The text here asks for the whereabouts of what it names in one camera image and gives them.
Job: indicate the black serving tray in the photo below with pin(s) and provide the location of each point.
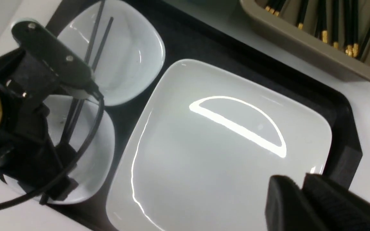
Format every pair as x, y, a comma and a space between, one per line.
188, 38

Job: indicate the brown plastic bin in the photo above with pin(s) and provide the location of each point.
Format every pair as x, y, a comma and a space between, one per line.
281, 32

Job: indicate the black chopsticks bundle in bin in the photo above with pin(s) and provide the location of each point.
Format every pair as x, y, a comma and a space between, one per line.
343, 24

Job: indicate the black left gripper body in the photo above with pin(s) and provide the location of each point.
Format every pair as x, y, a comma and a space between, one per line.
28, 75

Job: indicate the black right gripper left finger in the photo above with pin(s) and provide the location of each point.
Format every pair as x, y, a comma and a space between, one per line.
287, 209

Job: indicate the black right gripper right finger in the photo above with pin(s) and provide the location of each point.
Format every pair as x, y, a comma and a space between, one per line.
339, 209

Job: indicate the white bowl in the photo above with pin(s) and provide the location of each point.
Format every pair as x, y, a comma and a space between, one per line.
94, 165
132, 57

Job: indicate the large white square plate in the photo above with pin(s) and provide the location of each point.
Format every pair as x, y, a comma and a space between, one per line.
203, 150

